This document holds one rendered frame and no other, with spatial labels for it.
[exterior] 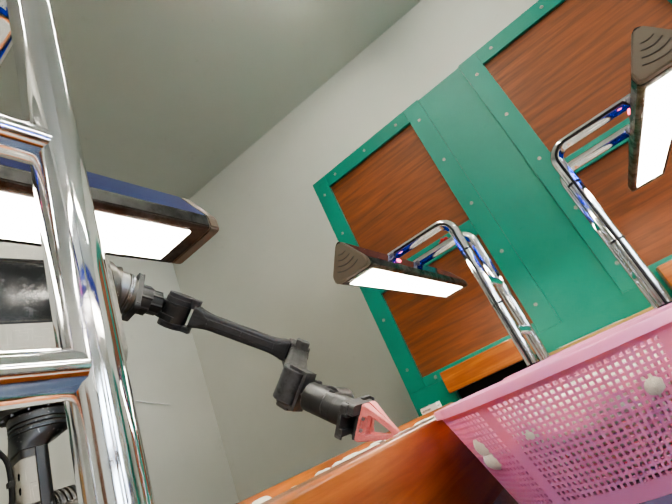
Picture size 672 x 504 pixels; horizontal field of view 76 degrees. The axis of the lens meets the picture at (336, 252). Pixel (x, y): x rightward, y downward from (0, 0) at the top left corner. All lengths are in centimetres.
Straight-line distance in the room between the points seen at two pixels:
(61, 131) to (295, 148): 298
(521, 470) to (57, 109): 37
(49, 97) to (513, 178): 143
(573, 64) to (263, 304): 229
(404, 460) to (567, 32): 155
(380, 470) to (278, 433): 271
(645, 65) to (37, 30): 70
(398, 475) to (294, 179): 285
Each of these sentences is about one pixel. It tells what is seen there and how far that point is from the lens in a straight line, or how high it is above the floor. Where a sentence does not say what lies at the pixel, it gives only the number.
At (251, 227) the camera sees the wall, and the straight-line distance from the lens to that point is 326.
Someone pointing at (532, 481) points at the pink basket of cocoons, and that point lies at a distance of 38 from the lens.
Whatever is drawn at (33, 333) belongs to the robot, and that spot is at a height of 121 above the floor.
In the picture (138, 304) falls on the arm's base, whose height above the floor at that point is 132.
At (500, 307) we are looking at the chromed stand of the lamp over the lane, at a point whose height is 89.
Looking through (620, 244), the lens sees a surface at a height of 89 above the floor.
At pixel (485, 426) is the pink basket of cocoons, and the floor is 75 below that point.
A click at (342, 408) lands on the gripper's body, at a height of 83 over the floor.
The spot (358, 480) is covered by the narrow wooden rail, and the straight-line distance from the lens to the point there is 33.
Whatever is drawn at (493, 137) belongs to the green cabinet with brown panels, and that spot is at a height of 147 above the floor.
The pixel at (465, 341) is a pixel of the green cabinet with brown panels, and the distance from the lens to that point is 155.
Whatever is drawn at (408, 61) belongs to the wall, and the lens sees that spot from 305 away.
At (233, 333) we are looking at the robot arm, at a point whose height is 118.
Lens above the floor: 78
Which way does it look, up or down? 23 degrees up
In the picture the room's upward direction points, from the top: 24 degrees counter-clockwise
